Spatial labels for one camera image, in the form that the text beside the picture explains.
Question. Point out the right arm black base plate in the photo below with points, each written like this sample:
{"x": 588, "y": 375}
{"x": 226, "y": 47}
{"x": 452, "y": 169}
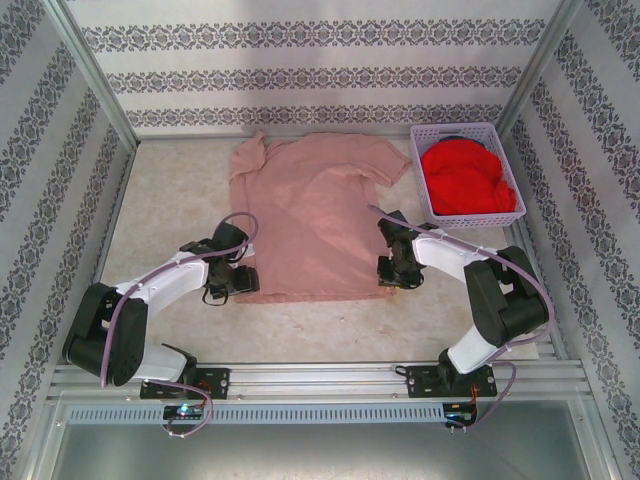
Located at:
{"x": 417, "y": 382}

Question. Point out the dark blue garment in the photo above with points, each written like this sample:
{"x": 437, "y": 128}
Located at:
{"x": 452, "y": 136}

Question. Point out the grey metal sheet panel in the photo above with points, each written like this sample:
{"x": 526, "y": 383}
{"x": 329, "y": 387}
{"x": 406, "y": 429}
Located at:
{"x": 320, "y": 455}

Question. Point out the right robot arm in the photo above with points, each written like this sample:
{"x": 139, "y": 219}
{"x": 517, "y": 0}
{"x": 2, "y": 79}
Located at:
{"x": 440, "y": 252}

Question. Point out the red garment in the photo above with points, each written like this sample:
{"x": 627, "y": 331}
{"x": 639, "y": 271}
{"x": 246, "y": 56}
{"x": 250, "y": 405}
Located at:
{"x": 465, "y": 180}

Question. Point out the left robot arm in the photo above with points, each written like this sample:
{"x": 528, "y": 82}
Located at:
{"x": 170, "y": 275}

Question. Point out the aluminium corner post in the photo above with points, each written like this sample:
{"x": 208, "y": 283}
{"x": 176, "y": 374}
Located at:
{"x": 97, "y": 75}
{"x": 534, "y": 75}

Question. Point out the aluminium frame leg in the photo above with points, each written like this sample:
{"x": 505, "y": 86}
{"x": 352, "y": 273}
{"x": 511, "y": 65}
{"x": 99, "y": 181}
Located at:
{"x": 597, "y": 440}
{"x": 47, "y": 440}

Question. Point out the aluminium frame bar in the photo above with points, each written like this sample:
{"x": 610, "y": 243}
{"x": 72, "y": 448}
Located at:
{"x": 175, "y": 136}
{"x": 107, "y": 240}
{"x": 547, "y": 345}

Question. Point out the pink t-shirt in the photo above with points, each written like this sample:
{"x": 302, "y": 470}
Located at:
{"x": 310, "y": 225}

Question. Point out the lavender plastic basket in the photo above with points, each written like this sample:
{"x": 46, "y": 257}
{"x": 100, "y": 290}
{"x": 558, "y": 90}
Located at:
{"x": 470, "y": 221}

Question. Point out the aluminium mounting rail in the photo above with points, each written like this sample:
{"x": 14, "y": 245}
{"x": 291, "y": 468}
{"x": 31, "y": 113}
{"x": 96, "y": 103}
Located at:
{"x": 320, "y": 380}

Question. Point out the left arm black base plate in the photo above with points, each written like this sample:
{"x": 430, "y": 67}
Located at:
{"x": 217, "y": 382}

